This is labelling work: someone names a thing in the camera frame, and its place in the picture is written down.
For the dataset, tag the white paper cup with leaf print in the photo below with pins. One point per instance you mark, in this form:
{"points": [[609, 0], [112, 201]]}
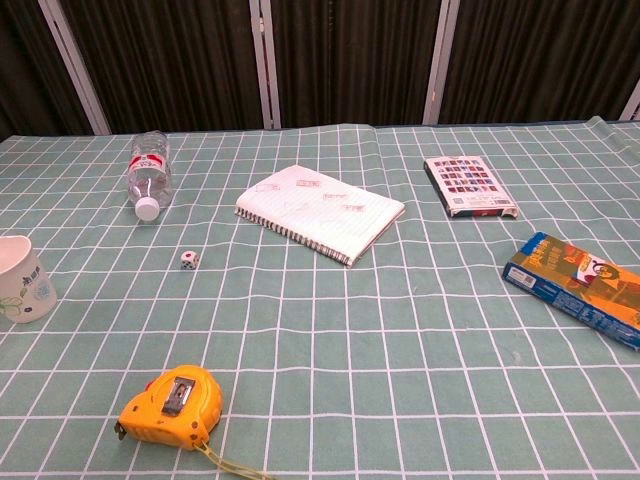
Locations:
{"points": [[22, 290]]}

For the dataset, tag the small white die red dot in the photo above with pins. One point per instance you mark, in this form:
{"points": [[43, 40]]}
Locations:
{"points": [[189, 260]]}

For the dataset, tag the white spiral notebook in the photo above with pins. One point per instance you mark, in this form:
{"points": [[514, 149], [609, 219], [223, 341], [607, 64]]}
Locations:
{"points": [[320, 210]]}

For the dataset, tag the green checked tablecloth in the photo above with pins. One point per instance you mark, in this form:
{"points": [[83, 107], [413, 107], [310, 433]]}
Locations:
{"points": [[350, 325]]}

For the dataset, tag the card box with picture grid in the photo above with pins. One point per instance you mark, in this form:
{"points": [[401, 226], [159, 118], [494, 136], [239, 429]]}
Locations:
{"points": [[467, 187]]}

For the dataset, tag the dark folding screen with white frames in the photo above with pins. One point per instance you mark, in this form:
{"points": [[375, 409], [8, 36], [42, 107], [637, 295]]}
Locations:
{"points": [[320, 60]]}

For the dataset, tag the clear plastic water bottle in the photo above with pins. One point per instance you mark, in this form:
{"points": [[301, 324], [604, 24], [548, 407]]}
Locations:
{"points": [[149, 172]]}

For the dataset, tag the yellow tape measure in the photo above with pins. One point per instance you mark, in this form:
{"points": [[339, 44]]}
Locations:
{"points": [[172, 410]]}

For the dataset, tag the blue orange flat box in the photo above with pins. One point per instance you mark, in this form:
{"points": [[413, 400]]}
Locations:
{"points": [[580, 287]]}

